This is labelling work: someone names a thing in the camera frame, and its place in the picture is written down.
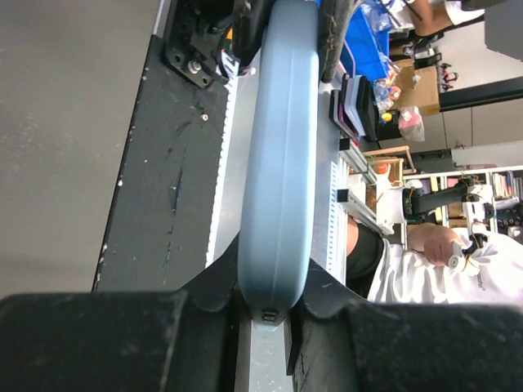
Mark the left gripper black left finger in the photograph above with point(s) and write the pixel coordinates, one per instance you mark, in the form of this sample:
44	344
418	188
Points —
186	340

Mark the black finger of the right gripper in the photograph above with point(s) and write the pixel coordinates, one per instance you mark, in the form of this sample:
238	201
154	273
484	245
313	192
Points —
250	20

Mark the seated person white shirt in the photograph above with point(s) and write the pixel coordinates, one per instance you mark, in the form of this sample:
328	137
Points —
382	272

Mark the blue plastic crate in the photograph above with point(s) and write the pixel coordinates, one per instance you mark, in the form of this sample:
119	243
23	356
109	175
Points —
366	45

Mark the light blue phone case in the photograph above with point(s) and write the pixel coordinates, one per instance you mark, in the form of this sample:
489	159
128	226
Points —
279	196

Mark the white slotted cable duct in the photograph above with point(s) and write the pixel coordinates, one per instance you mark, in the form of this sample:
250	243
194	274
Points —
231	172

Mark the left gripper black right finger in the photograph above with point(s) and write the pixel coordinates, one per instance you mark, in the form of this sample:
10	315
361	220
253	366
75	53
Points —
337	341

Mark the cardboard box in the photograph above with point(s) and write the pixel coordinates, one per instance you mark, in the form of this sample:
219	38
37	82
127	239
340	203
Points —
418	87

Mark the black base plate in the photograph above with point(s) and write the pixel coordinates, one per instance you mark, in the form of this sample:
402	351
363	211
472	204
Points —
157	232

